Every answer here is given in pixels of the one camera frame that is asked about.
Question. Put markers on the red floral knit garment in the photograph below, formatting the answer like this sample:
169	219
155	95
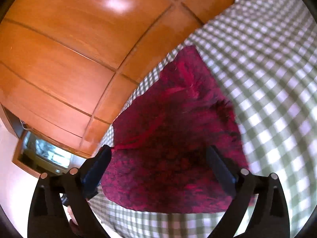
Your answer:
160	141

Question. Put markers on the green checked bed sheet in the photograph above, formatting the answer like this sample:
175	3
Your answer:
263	55

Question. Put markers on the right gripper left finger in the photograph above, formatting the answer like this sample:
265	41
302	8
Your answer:
47	217

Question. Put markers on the person's left hand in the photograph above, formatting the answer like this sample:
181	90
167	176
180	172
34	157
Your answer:
73	224

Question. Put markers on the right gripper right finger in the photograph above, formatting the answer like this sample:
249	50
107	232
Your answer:
270	216

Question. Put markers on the wooden wardrobe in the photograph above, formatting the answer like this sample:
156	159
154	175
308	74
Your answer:
69	66

